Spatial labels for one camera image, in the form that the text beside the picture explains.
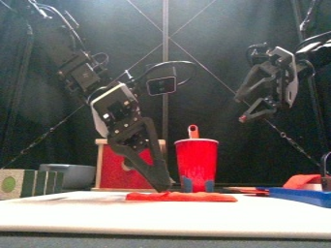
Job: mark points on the red dough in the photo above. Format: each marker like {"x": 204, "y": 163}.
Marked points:
{"x": 193, "y": 197}

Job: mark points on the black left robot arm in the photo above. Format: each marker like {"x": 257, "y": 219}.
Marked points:
{"x": 81, "y": 72}

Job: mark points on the wooden box red drawer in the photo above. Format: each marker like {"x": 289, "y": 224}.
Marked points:
{"x": 112, "y": 174}

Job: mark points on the red plastic cup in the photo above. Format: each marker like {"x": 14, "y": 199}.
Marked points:
{"x": 196, "y": 161}

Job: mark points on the white cutting board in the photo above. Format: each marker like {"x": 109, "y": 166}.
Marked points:
{"x": 162, "y": 216}

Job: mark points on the light blue bowl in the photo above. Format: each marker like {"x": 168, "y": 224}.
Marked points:
{"x": 74, "y": 176}

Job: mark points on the red spoon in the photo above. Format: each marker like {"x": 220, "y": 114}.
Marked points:
{"x": 193, "y": 132}

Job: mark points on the metal frame pole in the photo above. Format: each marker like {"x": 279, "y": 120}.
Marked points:
{"x": 165, "y": 32}

